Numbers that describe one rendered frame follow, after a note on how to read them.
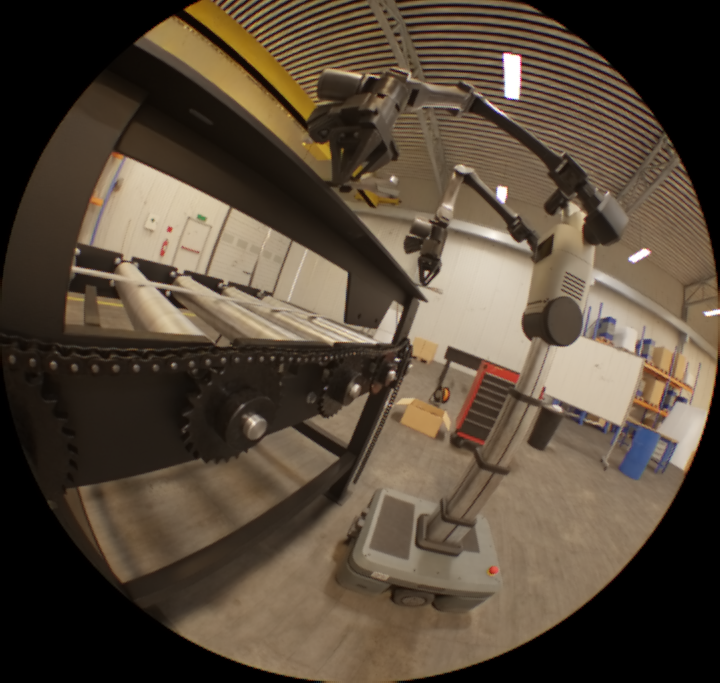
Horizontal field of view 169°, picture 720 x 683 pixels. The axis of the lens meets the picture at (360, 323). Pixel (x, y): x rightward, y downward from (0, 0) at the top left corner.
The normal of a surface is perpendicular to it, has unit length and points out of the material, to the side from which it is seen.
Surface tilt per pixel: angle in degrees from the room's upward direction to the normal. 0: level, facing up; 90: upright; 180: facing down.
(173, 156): 90
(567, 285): 100
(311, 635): 0
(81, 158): 90
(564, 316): 90
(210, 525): 0
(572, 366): 90
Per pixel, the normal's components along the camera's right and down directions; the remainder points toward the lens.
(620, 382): -0.72, -0.22
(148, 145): 0.85, 0.33
